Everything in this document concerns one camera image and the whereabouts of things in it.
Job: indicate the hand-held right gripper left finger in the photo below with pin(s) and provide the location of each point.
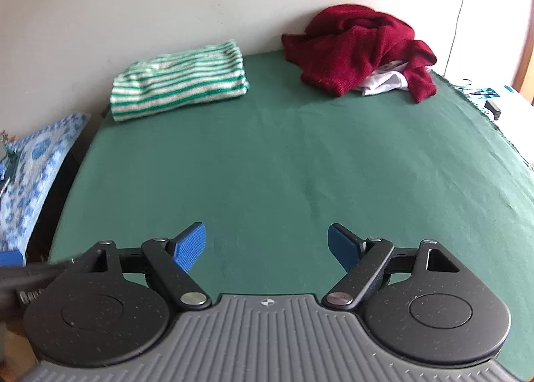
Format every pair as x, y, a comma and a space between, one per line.
190, 246

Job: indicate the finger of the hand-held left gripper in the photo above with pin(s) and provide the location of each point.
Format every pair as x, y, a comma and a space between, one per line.
10, 259

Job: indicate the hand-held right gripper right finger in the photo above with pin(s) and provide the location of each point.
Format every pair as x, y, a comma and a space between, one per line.
344, 246

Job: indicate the green white striped sweater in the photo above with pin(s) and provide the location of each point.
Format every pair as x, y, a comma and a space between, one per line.
179, 81

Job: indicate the blue white patterned cloth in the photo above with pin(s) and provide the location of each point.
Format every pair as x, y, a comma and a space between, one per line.
37, 165

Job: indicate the grey object on patterned cloth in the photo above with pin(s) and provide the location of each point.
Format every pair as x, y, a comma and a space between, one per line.
7, 154

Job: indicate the green tablecloth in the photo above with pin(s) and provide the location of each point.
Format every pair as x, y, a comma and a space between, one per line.
271, 165

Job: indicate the white garment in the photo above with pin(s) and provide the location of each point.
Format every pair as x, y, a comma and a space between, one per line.
386, 82

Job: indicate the dark red knit sweater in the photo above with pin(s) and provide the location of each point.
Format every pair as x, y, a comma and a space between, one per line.
354, 44

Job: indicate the small black object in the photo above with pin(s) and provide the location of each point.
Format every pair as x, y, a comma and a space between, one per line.
494, 110

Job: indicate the blue printed paper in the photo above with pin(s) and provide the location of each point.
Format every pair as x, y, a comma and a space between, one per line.
479, 92

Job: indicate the wooden door frame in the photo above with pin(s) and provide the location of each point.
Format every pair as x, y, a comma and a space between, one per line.
525, 73

